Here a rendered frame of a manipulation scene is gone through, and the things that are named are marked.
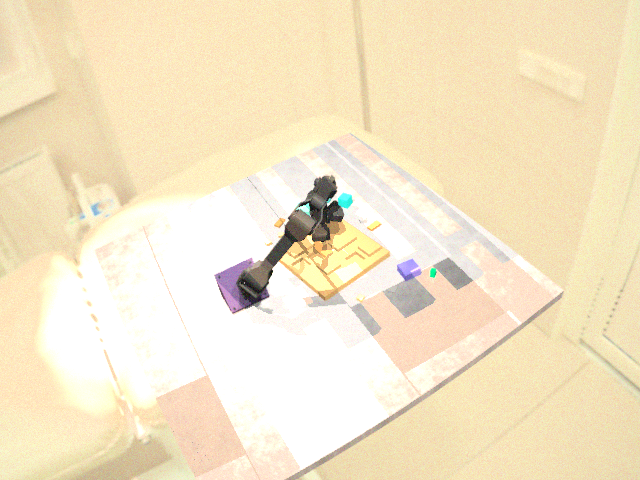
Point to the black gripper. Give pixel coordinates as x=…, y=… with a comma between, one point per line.
x=322, y=232

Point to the cyan cube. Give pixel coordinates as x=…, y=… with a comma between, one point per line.
x=345, y=200

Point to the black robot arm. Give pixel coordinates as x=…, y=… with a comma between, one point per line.
x=253, y=280

